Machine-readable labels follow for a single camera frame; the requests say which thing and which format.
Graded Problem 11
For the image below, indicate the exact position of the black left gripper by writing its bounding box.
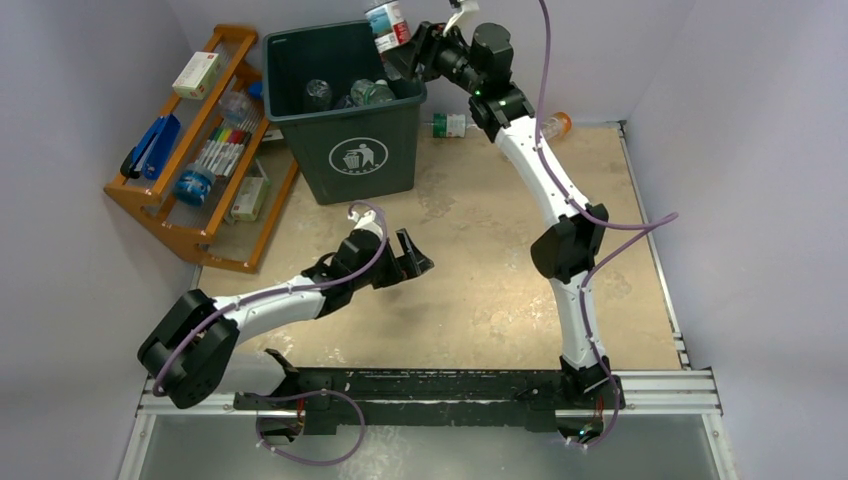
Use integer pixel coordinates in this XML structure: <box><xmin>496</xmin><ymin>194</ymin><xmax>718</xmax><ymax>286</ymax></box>
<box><xmin>351</xmin><ymin>229</ymin><xmax>431</xmax><ymax>290</ymax></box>

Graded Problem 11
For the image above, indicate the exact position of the red white label bottle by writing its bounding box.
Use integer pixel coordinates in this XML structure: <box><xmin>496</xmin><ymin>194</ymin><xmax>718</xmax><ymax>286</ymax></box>
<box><xmin>364</xmin><ymin>0</ymin><xmax>412</xmax><ymax>54</ymax></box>

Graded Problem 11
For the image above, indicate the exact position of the green white label bottle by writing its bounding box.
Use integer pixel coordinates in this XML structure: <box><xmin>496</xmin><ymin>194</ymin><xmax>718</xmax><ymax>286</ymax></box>
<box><xmin>431</xmin><ymin>113</ymin><xmax>468</xmax><ymax>139</ymax></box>

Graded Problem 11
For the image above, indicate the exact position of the crushed clear unlabelled bottle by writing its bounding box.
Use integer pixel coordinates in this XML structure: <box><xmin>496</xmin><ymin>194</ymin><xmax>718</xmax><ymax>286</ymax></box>
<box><xmin>303</xmin><ymin>79</ymin><xmax>333</xmax><ymax>113</ymax></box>

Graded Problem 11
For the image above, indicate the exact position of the dark green trash bin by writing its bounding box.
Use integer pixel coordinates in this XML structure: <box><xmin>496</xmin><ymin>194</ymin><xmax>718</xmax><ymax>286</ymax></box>
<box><xmin>262</xmin><ymin>20</ymin><xmax>427</xmax><ymax>205</ymax></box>

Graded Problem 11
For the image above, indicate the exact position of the orange drink bottle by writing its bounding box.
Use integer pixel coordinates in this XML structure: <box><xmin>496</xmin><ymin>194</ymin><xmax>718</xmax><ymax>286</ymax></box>
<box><xmin>540</xmin><ymin>111</ymin><xmax>572</xmax><ymax>142</ymax></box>

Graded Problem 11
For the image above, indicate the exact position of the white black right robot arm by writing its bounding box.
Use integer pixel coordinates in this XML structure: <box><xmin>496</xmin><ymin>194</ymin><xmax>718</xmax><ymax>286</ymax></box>
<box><xmin>383</xmin><ymin>22</ymin><xmax>621</xmax><ymax>407</ymax></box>

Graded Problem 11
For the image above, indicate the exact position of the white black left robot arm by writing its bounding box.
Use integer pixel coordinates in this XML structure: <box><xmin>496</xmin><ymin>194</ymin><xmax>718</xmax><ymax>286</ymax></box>
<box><xmin>137</xmin><ymin>228</ymin><xmax>434</xmax><ymax>409</ymax></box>

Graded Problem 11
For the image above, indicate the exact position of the green white staples box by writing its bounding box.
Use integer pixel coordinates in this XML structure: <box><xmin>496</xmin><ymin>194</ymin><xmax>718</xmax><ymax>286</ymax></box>
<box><xmin>230</xmin><ymin>177</ymin><xmax>271</xmax><ymax>221</ymax></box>

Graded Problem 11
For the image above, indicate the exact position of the clear plastic cup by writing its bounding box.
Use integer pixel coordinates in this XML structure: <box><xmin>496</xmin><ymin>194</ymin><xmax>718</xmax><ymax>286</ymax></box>
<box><xmin>218</xmin><ymin>91</ymin><xmax>253</xmax><ymax>125</ymax></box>

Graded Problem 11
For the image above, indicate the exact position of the coloured marker set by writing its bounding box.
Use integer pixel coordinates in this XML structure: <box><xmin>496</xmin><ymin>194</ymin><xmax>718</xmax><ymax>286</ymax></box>
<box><xmin>195</xmin><ymin>126</ymin><xmax>252</xmax><ymax>178</ymax></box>

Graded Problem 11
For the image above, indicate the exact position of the white red small box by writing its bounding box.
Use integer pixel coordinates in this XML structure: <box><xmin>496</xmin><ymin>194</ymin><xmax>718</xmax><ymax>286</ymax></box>
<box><xmin>172</xmin><ymin>51</ymin><xmax>221</xmax><ymax>100</ymax></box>

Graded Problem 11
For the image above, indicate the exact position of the orange wooden shelf rack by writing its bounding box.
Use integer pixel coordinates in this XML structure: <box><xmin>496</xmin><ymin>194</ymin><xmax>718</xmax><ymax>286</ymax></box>
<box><xmin>104</xmin><ymin>24</ymin><xmax>299</xmax><ymax>274</ymax></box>

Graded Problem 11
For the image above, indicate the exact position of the blue tape roll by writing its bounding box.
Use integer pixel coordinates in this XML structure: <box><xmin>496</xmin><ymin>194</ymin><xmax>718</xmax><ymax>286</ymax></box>
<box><xmin>173</xmin><ymin>163</ymin><xmax>216</xmax><ymax>207</ymax></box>

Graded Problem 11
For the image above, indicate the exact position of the blue stapler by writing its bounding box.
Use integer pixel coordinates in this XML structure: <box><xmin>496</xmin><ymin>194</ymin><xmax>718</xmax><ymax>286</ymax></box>
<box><xmin>119</xmin><ymin>114</ymin><xmax>181</xmax><ymax>180</ymax></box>

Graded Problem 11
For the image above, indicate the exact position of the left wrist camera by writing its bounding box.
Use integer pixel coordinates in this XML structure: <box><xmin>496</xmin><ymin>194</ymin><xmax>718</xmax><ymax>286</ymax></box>
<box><xmin>347</xmin><ymin>201</ymin><xmax>388</xmax><ymax>243</ymax></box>

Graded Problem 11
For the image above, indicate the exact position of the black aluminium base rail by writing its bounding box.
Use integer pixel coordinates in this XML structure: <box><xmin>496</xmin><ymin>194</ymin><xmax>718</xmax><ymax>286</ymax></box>
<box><xmin>135</xmin><ymin>367</ymin><xmax>723</xmax><ymax>439</ymax></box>

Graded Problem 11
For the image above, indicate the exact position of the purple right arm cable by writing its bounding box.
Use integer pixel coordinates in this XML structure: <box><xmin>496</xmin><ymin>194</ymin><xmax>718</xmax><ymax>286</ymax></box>
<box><xmin>533</xmin><ymin>0</ymin><xmax>680</xmax><ymax>452</ymax></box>

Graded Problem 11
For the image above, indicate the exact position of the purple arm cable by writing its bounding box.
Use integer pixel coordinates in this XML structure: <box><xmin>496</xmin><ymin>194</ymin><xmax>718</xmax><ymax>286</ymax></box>
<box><xmin>152</xmin><ymin>200</ymin><xmax>389</xmax><ymax>467</ymax></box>
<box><xmin>533</xmin><ymin>0</ymin><xmax>680</xmax><ymax>452</ymax></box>

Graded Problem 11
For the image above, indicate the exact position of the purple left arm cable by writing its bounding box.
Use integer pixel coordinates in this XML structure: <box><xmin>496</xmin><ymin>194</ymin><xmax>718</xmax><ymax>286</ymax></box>
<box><xmin>152</xmin><ymin>200</ymin><xmax>389</xmax><ymax>467</ymax></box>

